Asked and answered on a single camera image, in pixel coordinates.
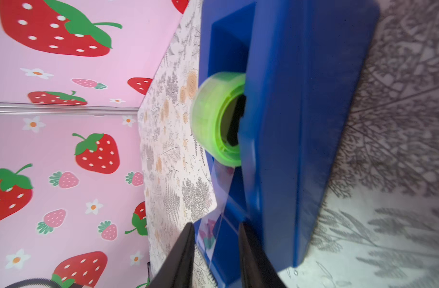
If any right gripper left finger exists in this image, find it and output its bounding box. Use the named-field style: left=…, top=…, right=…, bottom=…
left=149, top=223, right=195, bottom=288

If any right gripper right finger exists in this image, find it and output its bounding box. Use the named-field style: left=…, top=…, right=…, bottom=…
left=238, top=222, right=286, bottom=288

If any green tape roll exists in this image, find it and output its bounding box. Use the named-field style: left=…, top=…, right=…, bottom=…
left=190, top=72, right=246, bottom=168

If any blue tape dispenser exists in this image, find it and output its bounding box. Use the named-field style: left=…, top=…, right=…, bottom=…
left=195, top=1, right=380, bottom=288

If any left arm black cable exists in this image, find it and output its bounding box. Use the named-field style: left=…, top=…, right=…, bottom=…
left=3, top=278, right=87, bottom=288

